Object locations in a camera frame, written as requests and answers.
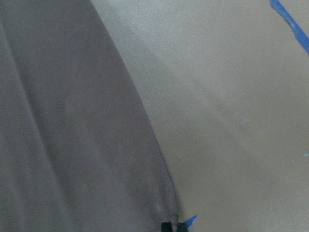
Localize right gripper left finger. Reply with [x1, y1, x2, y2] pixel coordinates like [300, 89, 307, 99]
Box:
[161, 222, 172, 232]

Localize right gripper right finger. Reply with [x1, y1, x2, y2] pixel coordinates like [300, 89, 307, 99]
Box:
[176, 222, 186, 232]

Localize dark brown t-shirt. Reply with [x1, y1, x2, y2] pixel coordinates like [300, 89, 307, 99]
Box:
[0, 0, 178, 232]

